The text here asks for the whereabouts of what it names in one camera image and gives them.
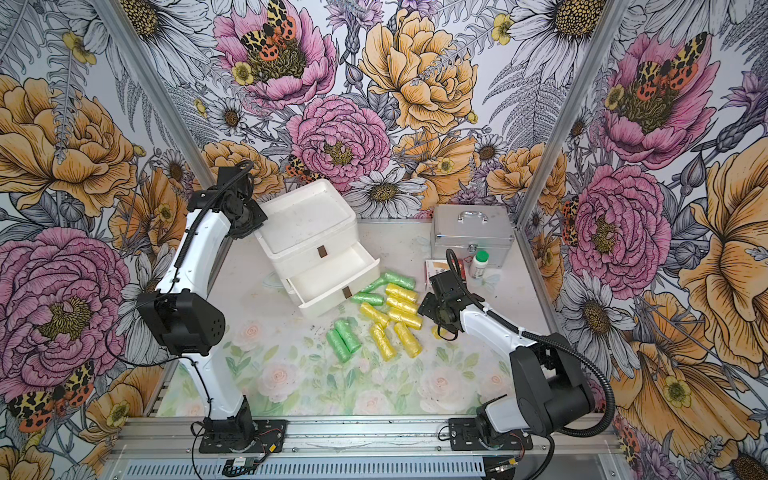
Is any white drawer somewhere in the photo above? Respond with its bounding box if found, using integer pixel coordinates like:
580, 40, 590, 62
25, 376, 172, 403
286, 242, 380, 319

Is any left aluminium corner post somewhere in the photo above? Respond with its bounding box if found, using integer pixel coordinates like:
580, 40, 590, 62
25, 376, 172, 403
94, 1, 215, 188

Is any silver metal case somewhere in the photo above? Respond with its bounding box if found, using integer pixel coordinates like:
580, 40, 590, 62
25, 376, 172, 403
430, 204, 513, 269

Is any white bottle green cap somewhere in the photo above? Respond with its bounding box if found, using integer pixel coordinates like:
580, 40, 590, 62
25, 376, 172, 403
469, 250, 489, 279

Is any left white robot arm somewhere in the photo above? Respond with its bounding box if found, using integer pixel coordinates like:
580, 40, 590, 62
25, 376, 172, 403
136, 160, 267, 449

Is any red white cardboard box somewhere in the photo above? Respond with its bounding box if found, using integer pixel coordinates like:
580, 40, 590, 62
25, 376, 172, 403
424, 259, 450, 283

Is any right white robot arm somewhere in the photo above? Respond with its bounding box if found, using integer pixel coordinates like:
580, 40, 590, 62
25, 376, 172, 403
418, 271, 613, 448

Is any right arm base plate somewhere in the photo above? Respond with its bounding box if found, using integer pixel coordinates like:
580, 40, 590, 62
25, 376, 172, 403
440, 417, 533, 453

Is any aluminium corner post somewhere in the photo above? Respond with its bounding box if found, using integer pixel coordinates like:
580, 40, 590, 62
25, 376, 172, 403
514, 0, 631, 228
94, 1, 215, 188

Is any white drawer cabinet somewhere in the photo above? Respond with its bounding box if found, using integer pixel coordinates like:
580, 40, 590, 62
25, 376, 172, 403
255, 179, 359, 279

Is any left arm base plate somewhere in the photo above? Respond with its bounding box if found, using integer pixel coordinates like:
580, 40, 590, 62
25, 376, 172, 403
198, 419, 288, 455

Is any aluminium front rail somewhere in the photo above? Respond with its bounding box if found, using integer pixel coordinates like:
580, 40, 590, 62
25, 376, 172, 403
107, 412, 619, 462

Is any black corrugated cable right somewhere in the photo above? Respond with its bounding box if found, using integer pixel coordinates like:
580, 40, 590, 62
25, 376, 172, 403
445, 248, 617, 438

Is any right aluminium corner post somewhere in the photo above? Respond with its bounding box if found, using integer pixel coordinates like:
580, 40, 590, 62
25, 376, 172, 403
514, 0, 631, 228

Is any green trash bag roll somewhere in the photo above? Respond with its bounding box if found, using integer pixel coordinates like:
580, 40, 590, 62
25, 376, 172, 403
326, 329, 351, 363
361, 276, 388, 293
349, 292, 386, 306
382, 271, 416, 291
334, 319, 362, 354

